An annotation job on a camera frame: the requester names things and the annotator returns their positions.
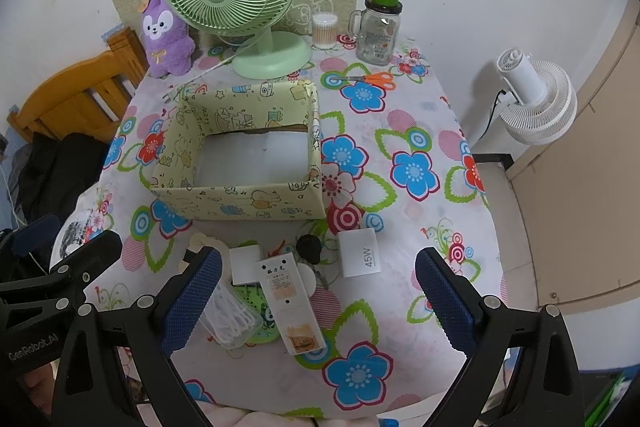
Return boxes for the white printed bag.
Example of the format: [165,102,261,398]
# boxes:
[50,207,106,268]

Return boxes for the black clothing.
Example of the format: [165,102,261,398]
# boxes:
[15,132,111,238]

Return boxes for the large white charger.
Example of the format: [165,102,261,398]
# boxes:
[337,229,383,279]

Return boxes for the small white charger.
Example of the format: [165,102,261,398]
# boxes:
[229,245,264,286]

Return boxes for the orange scissors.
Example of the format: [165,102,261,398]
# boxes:
[334,72,396,91]

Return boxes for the white fan cable with plug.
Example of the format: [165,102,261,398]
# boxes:
[161,49,251,104]

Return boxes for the white circulator fan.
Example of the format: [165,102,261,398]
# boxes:
[495,48,578,145]

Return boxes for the glass mug jar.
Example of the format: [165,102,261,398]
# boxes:
[348,0,404,64]

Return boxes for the purple plush toy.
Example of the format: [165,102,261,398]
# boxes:
[137,0,195,79]

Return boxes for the floral tablecloth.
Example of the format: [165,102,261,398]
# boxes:
[50,34,508,420]

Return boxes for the cotton swab container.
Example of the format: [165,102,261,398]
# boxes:
[312,13,339,50]

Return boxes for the cream round case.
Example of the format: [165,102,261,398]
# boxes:
[180,232,221,260]

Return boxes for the patterned storage box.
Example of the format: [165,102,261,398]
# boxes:
[150,79,325,220]

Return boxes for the green perforated round case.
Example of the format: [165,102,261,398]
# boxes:
[235,284,286,344]

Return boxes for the black car key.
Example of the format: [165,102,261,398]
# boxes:
[296,234,331,290]

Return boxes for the beige board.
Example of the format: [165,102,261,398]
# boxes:
[505,0,640,373]

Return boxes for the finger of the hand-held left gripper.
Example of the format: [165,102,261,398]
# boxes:
[0,231,123,308]
[0,214,61,268]

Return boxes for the white labelled box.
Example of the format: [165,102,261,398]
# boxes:
[254,257,327,356]

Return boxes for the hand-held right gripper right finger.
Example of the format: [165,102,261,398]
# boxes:
[415,247,586,427]

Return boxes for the black power cable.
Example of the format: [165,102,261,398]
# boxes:
[482,89,506,142]

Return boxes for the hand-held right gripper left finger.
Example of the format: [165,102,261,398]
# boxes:
[50,247,223,427]

